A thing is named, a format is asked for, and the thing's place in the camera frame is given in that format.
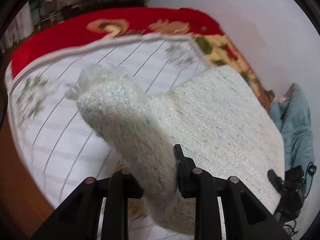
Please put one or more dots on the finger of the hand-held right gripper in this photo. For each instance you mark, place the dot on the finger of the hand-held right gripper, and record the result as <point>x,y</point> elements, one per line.
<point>273,177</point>

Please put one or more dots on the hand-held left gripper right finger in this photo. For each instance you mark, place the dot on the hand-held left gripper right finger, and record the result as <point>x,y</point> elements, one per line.
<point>185,177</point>

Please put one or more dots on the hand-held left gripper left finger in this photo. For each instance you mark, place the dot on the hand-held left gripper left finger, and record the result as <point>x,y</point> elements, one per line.
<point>116,197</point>

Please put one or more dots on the red floral blanket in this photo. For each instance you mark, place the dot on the red floral blanket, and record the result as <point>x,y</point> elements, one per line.
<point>62,37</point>

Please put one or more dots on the white quilted mat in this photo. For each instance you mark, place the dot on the white quilted mat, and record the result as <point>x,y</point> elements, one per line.
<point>62,135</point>

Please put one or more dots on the white knit cardigan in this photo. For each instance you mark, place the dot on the white knit cardigan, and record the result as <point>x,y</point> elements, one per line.
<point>212,120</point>

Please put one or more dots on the blue comforter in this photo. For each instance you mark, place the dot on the blue comforter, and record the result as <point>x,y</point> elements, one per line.
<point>297,120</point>

